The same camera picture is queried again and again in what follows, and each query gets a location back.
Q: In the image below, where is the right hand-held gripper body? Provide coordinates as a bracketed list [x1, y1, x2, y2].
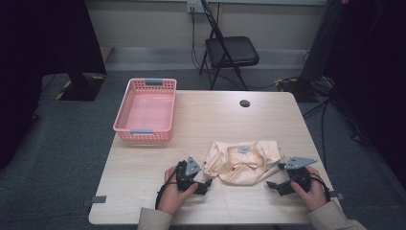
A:
[278, 155, 318, 194]

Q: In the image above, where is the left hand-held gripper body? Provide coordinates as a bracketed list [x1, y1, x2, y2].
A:
[174, 155, 209, 196]

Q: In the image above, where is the cream yellow shirt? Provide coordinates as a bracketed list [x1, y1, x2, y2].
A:
[203, 140, 285, 187]

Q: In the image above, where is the person's right hand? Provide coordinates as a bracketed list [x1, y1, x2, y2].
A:
[290, 166, 329, 212]

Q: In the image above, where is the person's left hand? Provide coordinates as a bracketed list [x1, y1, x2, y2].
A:
[157, 166, 199, 216]

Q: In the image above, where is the pink plastic basket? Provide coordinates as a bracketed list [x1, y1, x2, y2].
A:
[112, 78, 178, 143]

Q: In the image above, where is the black stand with taped base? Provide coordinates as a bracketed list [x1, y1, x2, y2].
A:
[276, 0, 348, 104]

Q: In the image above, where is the black curtain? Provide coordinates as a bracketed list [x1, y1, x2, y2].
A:
[325, 0, 406, 193]
[0, 0, 107, 171]

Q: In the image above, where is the black folding chair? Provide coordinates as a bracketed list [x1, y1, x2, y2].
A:
[198, 0, 260, 91]

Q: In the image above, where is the black stand base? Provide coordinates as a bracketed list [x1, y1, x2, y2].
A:
[56, 72, 106, 103]

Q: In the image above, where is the left hand-held gripper cable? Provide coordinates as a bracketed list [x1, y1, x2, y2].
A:
[154, 166, 180, 211]

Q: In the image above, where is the hand-held gripper cable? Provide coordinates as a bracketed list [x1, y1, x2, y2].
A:
[154, 166, 180, 211]
[309, 172, 332, 203]

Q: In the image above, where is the right hand-held gripper cable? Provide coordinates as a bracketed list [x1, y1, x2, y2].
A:
[309, 172, 332, 203]

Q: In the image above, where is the black floor cable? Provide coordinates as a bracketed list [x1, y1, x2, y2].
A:
[301, 95, 372, 167]

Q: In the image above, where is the wall power outlet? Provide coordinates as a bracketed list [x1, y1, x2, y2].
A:
[186, 0, 206, 14]

